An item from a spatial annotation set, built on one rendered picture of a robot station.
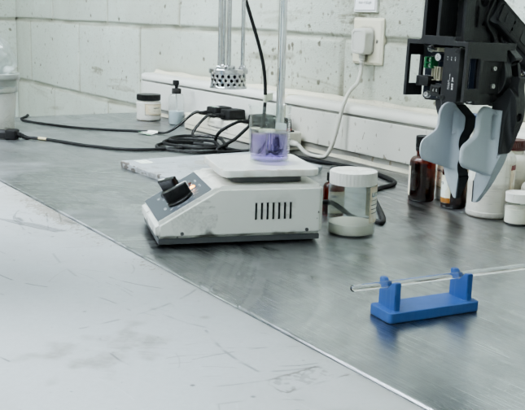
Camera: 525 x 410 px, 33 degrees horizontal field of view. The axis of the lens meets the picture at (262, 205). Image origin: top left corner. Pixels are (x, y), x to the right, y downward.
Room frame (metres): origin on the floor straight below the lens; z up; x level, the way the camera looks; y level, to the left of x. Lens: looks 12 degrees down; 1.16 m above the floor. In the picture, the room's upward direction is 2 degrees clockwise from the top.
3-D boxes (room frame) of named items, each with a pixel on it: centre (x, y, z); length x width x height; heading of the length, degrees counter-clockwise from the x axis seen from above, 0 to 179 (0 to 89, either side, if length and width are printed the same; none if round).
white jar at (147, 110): (2.22, 0.29, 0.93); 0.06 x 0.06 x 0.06
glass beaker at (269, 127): (1.08, -0.01, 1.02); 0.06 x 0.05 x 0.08; 172
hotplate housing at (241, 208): (1.08, 0.03, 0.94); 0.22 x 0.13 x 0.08; 105
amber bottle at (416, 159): (1.31, -0.24, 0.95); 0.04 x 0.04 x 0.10
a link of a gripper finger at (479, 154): (0.82, -0.20, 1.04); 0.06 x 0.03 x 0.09; 130
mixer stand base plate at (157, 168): (1.53, 0.07, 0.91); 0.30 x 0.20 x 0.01; 124
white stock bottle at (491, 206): (1.22, -0.32, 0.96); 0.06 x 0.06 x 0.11
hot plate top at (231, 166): (1.08, 0.00, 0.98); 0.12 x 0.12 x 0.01; 15
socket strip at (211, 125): (1.93, 0.06, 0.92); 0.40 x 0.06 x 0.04; 34
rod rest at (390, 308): (0.78, -0.15, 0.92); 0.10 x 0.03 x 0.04; 117
